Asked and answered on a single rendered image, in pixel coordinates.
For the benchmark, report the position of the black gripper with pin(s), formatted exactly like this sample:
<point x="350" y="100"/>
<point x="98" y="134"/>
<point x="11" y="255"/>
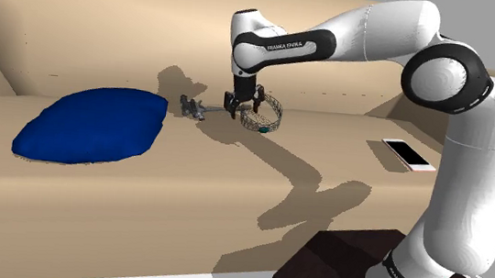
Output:
<point x="245" y="86"/>

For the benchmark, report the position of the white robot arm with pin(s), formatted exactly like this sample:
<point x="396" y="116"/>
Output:
<point x="473" y="176"/>

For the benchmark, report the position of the grey metal tool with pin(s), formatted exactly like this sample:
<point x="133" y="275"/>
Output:
<point x="192" y="107"/>

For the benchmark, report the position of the beige sofa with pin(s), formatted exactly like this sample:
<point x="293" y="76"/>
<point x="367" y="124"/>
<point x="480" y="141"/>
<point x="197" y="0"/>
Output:
<point x="134" y="205"/>

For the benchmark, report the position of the blue cushion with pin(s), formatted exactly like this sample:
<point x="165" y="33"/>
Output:
<point x="91" y="127"/>

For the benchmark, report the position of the white phone with black screen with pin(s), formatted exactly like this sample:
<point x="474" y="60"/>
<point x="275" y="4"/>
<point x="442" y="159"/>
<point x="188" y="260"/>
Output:
<point x="409" y="154"/>

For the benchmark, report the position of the dark robot stand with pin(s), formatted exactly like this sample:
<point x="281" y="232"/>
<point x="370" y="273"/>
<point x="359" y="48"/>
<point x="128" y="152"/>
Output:
<point x="330" y="271"/>

